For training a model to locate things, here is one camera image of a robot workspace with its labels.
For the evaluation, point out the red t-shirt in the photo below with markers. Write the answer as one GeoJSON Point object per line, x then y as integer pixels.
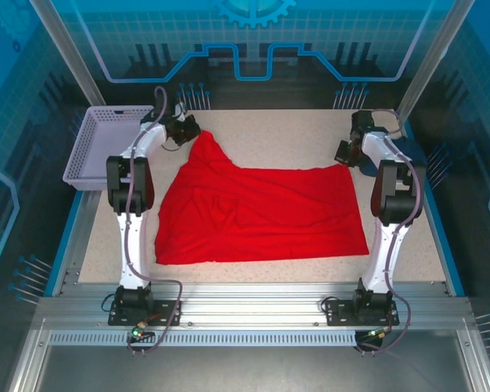
{"type": "Point", "coordinates": [261, 212]}

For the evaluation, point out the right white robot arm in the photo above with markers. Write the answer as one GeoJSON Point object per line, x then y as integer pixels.
{"type": "Point", "coordinates": [386, 253]}

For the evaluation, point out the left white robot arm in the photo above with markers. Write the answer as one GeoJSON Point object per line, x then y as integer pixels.
{"type": "Point", "coordinates": [132, 245]}

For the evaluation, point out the navy blue folded cloth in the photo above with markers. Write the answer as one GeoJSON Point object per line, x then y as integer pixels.
{"type": "Point", "coordinates": [414, 151]}

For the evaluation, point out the lavender plastic basket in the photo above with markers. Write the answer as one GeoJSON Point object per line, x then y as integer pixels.
{"type": "Point", "coordinates": [90, 155]}

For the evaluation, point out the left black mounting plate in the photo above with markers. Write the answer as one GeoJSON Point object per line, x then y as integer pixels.
{"type": "Point", "coordinates": [167, 312]}

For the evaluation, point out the black mounting plate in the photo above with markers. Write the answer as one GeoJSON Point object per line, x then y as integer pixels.
{"type": "Point", "coordinates": [167, 312]}
{"type": "Point", "coordinates": [341, 312]}

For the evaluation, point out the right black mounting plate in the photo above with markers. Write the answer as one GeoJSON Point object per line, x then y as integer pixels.
{"type": "Point", "coordinates": [341, 312]}

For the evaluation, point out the left small LED module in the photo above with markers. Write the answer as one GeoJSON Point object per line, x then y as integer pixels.
{"type": "Point", "coordinates": [139, 332]}

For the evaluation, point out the small led module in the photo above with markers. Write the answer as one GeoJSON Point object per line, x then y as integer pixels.
{"type": "Point", "coordinates": [373, 335]}
{"type": "Point", "coordinates": [139, 332]}

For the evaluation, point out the right small LED module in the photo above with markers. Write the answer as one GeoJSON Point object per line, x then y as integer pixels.
{"type": "Point", "coordinates": [373, 335]}

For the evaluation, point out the right aluminium frame post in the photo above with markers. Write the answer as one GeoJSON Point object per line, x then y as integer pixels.
{"type": "Point", "coordinates": [433, 53]}

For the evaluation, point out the aluminium frame post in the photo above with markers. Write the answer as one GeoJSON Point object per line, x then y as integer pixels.
{"type": "Point", "coordinates": [433, 53]}
{"type": "Point", "coordinates": [65, 49]}

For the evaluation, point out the left aluminium frame post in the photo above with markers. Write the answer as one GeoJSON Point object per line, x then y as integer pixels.
{"type": "Point", "coordinates": [65, 49]}

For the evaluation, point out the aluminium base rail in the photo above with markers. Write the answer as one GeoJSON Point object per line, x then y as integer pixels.
{"type": "Point", "coordinates": [249, 304]}

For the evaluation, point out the aluminium side frame rail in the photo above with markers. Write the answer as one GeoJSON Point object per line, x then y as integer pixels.
{"type": "Point", "coordinates": [477, 367]}
{"type": "Point", "coordinates": [24, 359]}

